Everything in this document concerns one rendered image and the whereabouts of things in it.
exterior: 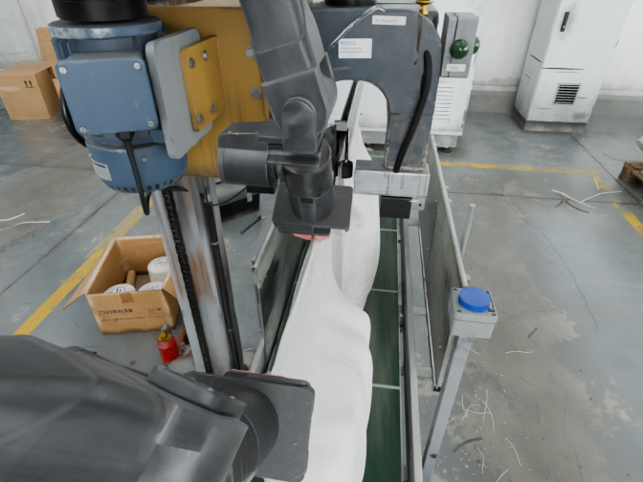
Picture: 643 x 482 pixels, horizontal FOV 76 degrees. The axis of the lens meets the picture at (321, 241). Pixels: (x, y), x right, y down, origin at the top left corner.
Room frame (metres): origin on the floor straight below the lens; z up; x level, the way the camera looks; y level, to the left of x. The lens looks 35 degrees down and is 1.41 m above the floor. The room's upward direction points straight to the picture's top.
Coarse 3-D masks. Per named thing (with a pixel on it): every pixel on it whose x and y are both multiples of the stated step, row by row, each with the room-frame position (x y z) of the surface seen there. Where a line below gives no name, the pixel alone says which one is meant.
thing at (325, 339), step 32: (320, 256) 0.54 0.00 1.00; (320, 288) 0.54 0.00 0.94; (288, 320) 0.33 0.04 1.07; (320, 320) 0.52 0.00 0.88; (352, 320) 0.57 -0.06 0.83; (288, 352) 0.31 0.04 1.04; (320, 352) 0.46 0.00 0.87; (352, 352) 0.49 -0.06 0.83; (320, 384) 0.40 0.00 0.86; (352, 384) 0.43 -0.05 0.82; (320, 416) 0.35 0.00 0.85; (352, 416) 0.38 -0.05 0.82; (320, 448) 0.31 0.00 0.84; (352, 448) 0.34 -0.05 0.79; (320, 480) 0.29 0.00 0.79; (352, 480) 0.31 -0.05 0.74
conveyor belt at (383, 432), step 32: (384, 224) 1.63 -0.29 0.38; (384, 256) 1.38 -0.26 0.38; (384, 288) 1.18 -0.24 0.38; (384, 320) 1.01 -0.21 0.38; (384, 352) 0.87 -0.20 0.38; (384, 384) 0.75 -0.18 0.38; (384, 416) 0.65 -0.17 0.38; (384, 448) 0.57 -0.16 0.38; (256, 480) 0.49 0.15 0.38; (384, 480) 0.49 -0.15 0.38
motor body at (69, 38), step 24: (48, 24) 0.63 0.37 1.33; (72, 24) 0.62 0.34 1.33; (96, 24) 0.62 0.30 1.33; (120, 24) 0.63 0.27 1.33; (144, 24) 0.63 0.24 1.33; (72, 48) 0.60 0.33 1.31; (96, 48) 0.60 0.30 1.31; (120, 48) 0.61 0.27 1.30; (144, 48) 0.64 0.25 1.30; (96, 144) 0.61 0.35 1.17; (120, 144) 0.60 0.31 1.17; (144, 144) 0.61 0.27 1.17; (96, 168) 0.61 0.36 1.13; (120, 168) 0.59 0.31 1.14; (144, 168) 0.60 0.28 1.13; (168, 168) 0.62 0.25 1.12; (144, 192) 0.61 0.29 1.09
